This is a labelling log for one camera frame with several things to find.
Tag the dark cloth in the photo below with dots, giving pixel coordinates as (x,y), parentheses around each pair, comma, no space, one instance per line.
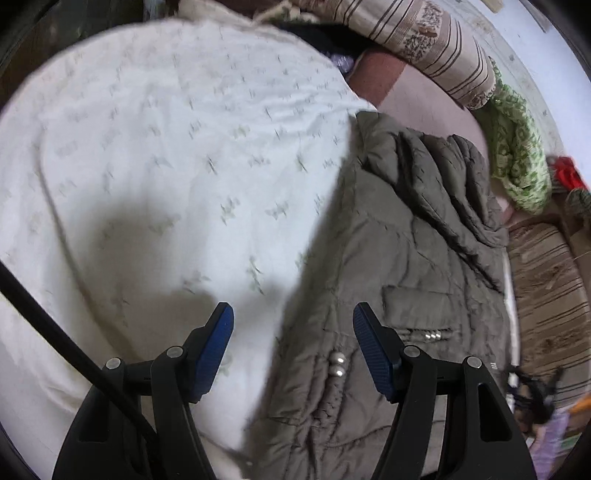
(318,34)

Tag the striped floral pillow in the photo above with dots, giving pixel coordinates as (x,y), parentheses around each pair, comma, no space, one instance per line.
(415,37)

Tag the green patterned cloth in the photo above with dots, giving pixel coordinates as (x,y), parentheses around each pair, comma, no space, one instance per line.
(517,152)

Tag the white leaf-print blanket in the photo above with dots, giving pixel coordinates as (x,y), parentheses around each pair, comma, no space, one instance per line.
(161,161)

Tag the beige patterned cloth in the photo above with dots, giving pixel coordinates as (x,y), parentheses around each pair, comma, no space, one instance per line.
(277,10)

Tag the pink blanket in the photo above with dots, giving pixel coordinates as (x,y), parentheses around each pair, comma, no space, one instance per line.
(415,106)

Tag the red fabric flower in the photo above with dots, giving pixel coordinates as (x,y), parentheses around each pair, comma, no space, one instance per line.
(565,173)

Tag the olive quilted hooded jacket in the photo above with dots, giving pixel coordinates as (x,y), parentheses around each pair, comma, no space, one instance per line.
(392,254)

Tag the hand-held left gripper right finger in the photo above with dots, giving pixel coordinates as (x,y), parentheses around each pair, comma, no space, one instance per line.
(374,350)

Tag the shiny plastic bag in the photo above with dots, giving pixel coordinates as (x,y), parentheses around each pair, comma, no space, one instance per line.
(342,63)

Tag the grey knitted cloth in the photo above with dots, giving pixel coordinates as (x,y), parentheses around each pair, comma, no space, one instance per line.
(580,201)

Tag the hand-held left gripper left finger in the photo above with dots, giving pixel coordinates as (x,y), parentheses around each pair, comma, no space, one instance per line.
(214,350)

